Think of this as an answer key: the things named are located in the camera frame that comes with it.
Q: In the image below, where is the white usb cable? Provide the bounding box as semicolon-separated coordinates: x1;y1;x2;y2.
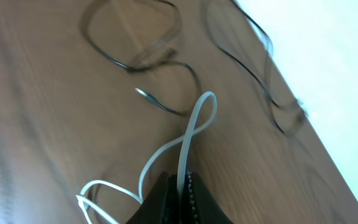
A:
75;90;218;224

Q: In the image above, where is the black usb cable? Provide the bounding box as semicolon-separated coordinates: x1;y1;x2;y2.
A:
79;0;203;118
202;0;307;138

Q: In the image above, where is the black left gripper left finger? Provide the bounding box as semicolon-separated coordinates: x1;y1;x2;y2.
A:
127;172;179;224

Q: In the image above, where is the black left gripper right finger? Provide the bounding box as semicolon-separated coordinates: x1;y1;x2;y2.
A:
181;172;232;224

